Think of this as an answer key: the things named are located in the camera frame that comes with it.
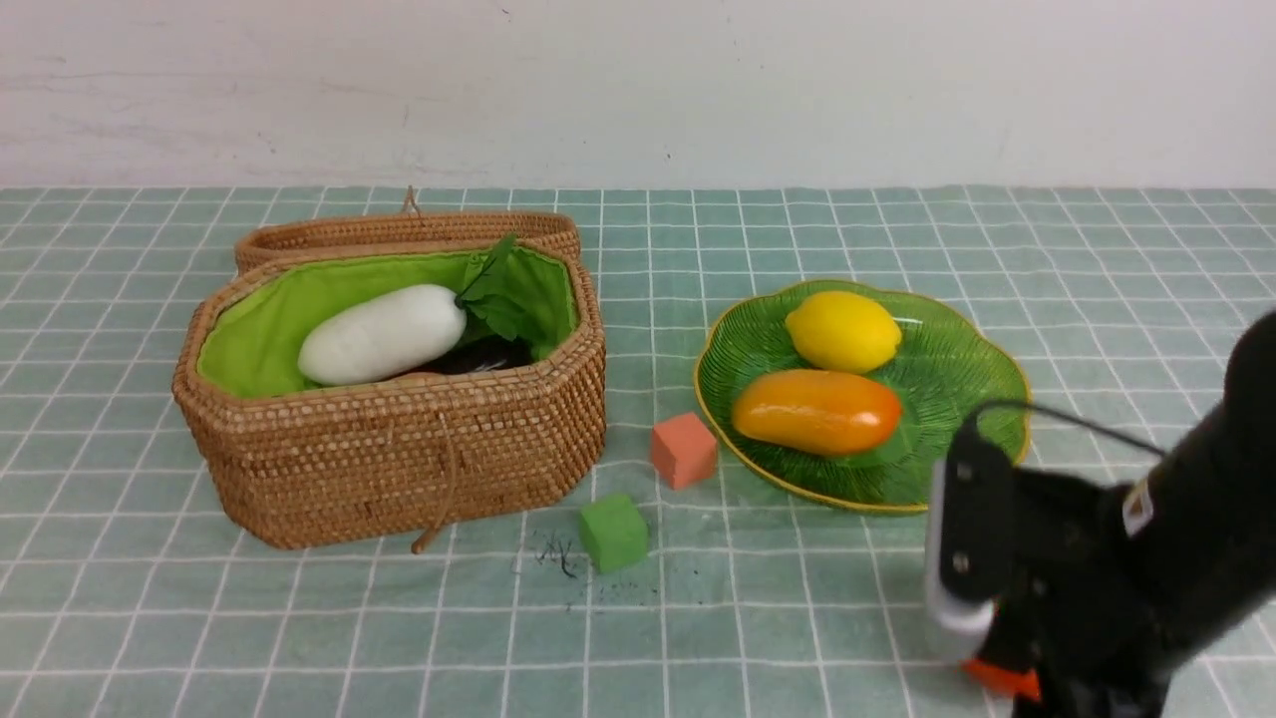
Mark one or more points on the wicker basket lid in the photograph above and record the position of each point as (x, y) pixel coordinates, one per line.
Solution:
(411, 225)

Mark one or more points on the green foam cube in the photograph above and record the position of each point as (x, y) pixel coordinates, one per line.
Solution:
(614, 533)

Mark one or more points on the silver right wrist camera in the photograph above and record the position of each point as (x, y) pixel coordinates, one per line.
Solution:
(969, 543)

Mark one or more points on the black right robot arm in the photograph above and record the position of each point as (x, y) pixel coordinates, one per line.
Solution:
(1222, 550)

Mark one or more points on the woven wicker basket green lining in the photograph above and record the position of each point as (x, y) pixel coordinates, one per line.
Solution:
(299, 467)

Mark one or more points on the orange foam cube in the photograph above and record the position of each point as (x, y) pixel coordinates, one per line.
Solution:
(683, 451)

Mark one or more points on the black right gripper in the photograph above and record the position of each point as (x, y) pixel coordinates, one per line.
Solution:
(1088, 589)

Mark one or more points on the orange persimmon green calyx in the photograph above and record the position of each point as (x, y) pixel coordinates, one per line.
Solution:
(1003, 681)

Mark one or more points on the dark purple eggplant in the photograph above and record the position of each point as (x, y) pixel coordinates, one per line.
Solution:
(491, 353)

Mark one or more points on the white radish with leaves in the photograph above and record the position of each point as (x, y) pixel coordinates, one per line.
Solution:
(392, 335)

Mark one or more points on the green checkered tablecloth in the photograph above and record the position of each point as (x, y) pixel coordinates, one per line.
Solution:
(127, 593)

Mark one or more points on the orange yellow mango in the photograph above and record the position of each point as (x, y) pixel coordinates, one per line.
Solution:
(823, 413)

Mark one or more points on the yellow lemon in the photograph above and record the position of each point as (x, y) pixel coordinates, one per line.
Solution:
(843, 331)

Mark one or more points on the green glass leaf plate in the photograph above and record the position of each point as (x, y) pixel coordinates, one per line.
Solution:
(944, 368)

